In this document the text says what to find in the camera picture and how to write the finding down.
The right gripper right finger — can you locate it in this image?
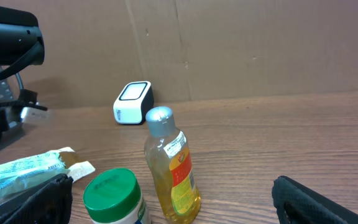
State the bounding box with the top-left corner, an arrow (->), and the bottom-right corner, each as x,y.
272,175 -> 358,224

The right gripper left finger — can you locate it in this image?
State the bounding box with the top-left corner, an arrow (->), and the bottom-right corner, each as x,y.
0,174 -> 73,224

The teal snack packet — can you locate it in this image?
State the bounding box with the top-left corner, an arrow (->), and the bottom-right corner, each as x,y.
0,151 -> 69,199

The green lid jar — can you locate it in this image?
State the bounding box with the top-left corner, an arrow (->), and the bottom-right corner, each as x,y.
83,168 -> 152,224

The yellow dish soap bottle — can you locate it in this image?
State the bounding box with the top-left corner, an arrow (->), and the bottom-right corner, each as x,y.
144,106 -> 201,223

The brown white snack wrapper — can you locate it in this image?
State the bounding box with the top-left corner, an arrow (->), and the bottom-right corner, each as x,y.
50,147 -> 96,182

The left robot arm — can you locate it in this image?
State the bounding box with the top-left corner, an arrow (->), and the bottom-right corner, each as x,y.
0,6 -> 48,140

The white barcode scanner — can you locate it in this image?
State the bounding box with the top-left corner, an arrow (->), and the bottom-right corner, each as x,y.
113,81 -> 154,124

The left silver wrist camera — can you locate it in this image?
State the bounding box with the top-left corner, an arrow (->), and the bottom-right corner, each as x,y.
20,107 -> 50,125

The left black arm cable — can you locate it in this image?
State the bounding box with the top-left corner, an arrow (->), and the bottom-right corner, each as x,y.
14,72 -> 25,97

